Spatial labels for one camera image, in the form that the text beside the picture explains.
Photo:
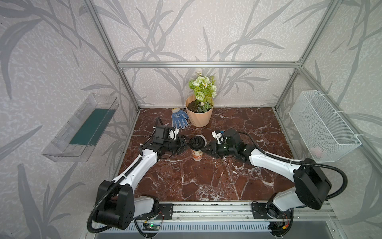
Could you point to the green white artificial flowers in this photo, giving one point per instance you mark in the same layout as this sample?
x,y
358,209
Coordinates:
x,y
205,90

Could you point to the clear plastic wall shelf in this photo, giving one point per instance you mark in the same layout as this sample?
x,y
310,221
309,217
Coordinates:
x,y
59,149

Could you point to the small green circuit board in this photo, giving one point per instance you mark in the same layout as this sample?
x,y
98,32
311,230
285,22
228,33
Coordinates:
x,y
151,226

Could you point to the blue dotted work glove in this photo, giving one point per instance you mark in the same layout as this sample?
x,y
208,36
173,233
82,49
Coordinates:
x,y
179,118

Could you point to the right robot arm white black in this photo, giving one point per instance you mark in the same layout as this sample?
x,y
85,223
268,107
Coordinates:
x,y
311,186

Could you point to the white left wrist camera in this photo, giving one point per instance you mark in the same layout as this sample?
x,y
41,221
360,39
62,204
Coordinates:
x,y
172,134

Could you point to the white wire mesh basket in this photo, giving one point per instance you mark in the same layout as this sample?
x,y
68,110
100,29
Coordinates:
x,y
319,124

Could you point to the printed paper milk tea cup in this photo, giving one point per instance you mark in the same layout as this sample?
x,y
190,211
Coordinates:
x,y
197,155

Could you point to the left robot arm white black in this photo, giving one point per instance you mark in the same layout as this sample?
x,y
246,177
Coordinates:
x,y
115,205

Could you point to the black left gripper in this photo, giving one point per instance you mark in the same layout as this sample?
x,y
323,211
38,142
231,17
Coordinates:
x,y
180,146

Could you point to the beige plastic flower pot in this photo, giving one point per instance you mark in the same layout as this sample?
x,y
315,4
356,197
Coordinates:
x,y
198,119

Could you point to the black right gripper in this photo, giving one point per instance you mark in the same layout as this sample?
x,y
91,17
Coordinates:
x,y
212,152

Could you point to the pink object in basket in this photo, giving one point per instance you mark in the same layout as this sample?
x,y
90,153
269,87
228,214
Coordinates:
x,y
317,152

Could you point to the black plastic cup lid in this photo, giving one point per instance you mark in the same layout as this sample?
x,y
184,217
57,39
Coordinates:
x,y
197,144

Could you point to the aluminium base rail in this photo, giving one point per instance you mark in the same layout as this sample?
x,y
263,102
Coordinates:
x,y
229,216

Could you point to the dark green mat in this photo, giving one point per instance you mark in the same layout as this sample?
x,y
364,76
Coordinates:
x,y
92,129

